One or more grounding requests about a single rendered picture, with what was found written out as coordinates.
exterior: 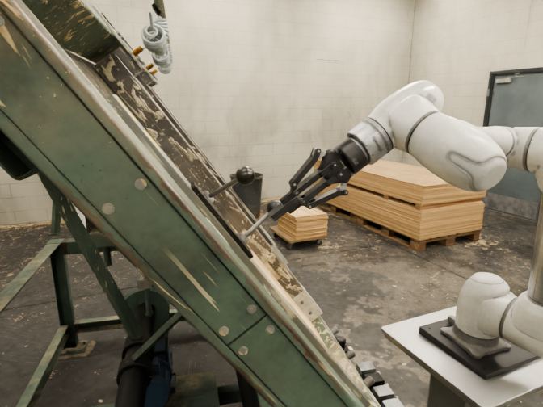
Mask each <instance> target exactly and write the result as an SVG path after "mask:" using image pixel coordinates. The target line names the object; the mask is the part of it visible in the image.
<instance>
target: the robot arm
mask: <svg viewBox="0 0 543 407"><path fill-rule="evenodd" d="M443 105H444V96H443V93H442V91H441V90H440V88H439V87H438V86H437V85H435V84H434V83H432V82H429V81H427V80H419V81H416V82H412V83H410V84H408V85H406V86H404V87H403V88H401V89H399V90H397V91H395V92H394V93H392V94H391V95H390V96H389V97H387V98H386V99H385V100H383V101H382V102H381V103H379V104H378V105H377V106H376V107H375V108H374V109H373V111H372V113H371V114H370V115H369V116H368V117H367V118H366V119H364V120H362V121H361V122H360V123H359V124H358V125H356V126H355V127H354V128H353V129H352V130H351V131H349V132H348V133H347V137H346V138H345V139H344V140H343V141H341V142H340V143H338V144H337V145H336V146H335V147H334V148H333V149H328V150H326V151H323V150H321V149H320V148H316V147H313V149H312V151H311V154H310V156H309V158H308V159H307V160H306V161H305V163H304V164H303V165H302V166H301V168H300V169H299V170H298V171H297V172H296V173H295V174H294V175H293V177H292V178H291V179H290V181H289V182H288V184H289V185H290V188H291V189H290V192H289V193H287V194H286V195H285V196H283V197H282V198H281V199H280V204H279V205H278V206H276V207H275V208H273V209H272V210H271V211H270V212H269V213H268V214H269V216H270V217H271V218H272V219H273V220H274V221H277V220H278V219H280V218H281V217H282V216H283V215H284V214H285V213H287V212H288V213H289V214H291V213H293V212H295V211H296V210H297V209H298V208H299V207H300V206H305V207H306V208H308V209H312V208H315V207H317V206H318V205H320V204H324V203H325V202H327V201H329V200H331V199H333V198H336V197H338V196H341V195H348V190H347V183H348V182H349V180H350V178H351V177H352V176H353V175H354V174H356V173H358V172H359V171H360V170H362V169H363V168H364V167H366V165H367V164H369V165H373V164H374V163H375V162H377V161H378V160H380V159H381V158H382V157H384V156H385V155H386V154H387V153H389V152H390V151H391V150H392V149H394V148H396V149H399V150H401V151H404V152H406V153H408V154H410V155H411V156H412V157H414V158H415V159H416V160H417V161H418V162H419V163H420V164H421V165H422V166H424V167H425V168H426V169H428V170H429V171H431V172H432V173H433V174H434V175H436V176H437V177H439V178H441V179H442V180H444V181H445V182H447V183H449V184H450V185H452V186H454V187H457V188H460V189H462V190H465V191H473V192H480V191H484V190H488V189H490V188H492V187H493V186H495V185H496V184H497V183H498V182H499V181H500V180H501V179H502V177H503V176H504V175H505V172H506V169H507V166H510V167H512V168H515V169H518V170H523V171H527V172H531V173H535V176H536V179H537V184H538V186H539V188H540V190H541V192H542V195H541V206H540V211H539V217H538V222H537V233H536V239H535V245H534V251H533V256H532V267H531V273H530V278H529V284H528V290H527V291H525V292H523V293H521V294H520V295H519V297H517V296H515V295H514V294H513V293H512V292H510V288H509V286H508V285H507V283H506V282H505V281H504V280H503V279H501V278H500V277H499V276H497V275H494V274H491V273H486V272H478V273H475V274H473V275H472V276H471V277H470V278H469V279H467V280H466V282H465V283H464V285H463V287H462V289H461V291H460V295H459V297H458V301H457V310H456V316H453V315H449V316H448V321H449V322H450V323H451V324H452V326H450V327H443V328H441V329H440V332H441V333H442V334H443V335H445V336H447V337H448V338H450V339H451V340H453V341H454V342H455V343H456V344H457V345H458V346H460V347H461V348H463V349H464V350H465V351H467V352H468V353H469V354H470V356H471V357H473V358H474V359H480V358H481V357H482V356H485V355H491V354H493V353H497V352H500V351H504V350H511V345H510V344H509V343H507V342H505V341H503V340H502V339H500V338H504V339H506V340H507V341H509V342H510V343H512V344H514V345H516V346H518V347H520V348H522V349H524V350H526V351H528V352H530V353H532V354H535V355H537V356H540V357H542V358H543V128H541V127H514V128H509V127H501V126H491V127H475V126H473V125H472V124H470V123H467V122H465V121H464V120H458V119H456V118H453V117H451V116H448V115H445V114H443V113H442V112H441V111H442V109H443ZM321 157H322V160H321V163H320V166H319V167H318V168H317V169H316V170H315V171H314V172H313V173H312V174H311V175H309V176H308V177H307V178H305V179H304V180H303V181H301V180H302V179H303V178H304V177H305V176H306V174H307V173H308V172H309V171H310V169H311V168H312V167H313V166H314V164H315V163H316V162H317V160H318V159H320V158H321ZM322 177H323V178H322ZM320 178H322V179H321V181H320V182H318V183H317V184H315V185H314V186H313V187H311V188H310V189H309V190H308V191H307V192H306V193H304V194H303V195H302V196H300V197H299V198H297V197H296V195H299V194H300V193H302V192H303V191H304V190H305V189H307V188H308V187H309V186H311V185H312V184H313V183H315V182H316V181H318V180H319V179H320ZM336 183H341V184H340V185H338V186H337V187H336V188H335V189H332V190H330V191H328V192H326V193H324V194H321V195H319V196H317V197H315V198H314V196H316V195H317V194H319V193H320V192H321V191H323V190H324V189H325V188H326V187H329V186H330V185H331V184H336Z"/></svg>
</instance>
